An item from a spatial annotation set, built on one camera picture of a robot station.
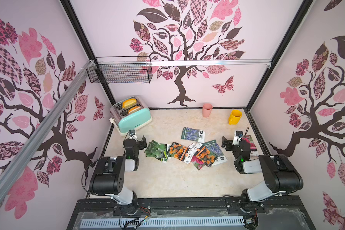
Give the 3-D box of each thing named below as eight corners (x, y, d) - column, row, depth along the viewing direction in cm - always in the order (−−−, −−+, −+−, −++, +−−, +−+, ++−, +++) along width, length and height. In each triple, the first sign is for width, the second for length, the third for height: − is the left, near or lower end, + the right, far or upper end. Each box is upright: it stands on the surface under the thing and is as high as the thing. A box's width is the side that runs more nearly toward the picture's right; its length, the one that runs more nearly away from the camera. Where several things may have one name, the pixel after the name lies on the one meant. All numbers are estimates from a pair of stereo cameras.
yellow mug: (228, 125, 110) (231, 118, 104) (225, 116, 116) (228, 109, 110) (239, 125, 110) (243, 118, 104) (236, 116, 116) (240, 109, 110)
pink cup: (202, 117, 115) (203, 109, 109) (201, 110, 120) (202, 103, 113) (211, 117, 115) (213, 109, 109) (209, 110, 120) (211, 103, 113)
